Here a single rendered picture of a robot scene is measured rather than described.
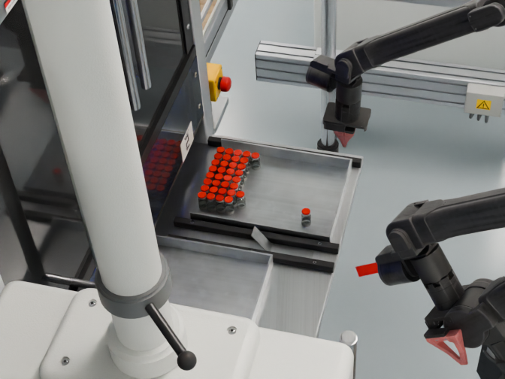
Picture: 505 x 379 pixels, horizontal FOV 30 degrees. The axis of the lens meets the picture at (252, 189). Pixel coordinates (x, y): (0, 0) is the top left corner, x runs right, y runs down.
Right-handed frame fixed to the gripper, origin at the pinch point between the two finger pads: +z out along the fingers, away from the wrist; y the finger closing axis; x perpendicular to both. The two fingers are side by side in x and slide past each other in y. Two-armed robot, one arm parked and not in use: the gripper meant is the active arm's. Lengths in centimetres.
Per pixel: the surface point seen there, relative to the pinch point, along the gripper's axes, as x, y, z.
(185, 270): 34.5, 29.5, 15.0
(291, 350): 92, -9, -53
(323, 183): 1.1, 4.4, 14.2
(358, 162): -6.3, -2.7, 12.2
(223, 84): -16.2, 34.7, 2.7
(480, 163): -103, -37, 101
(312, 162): -5.3, 8.7, 14.2
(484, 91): -81, -32, 47
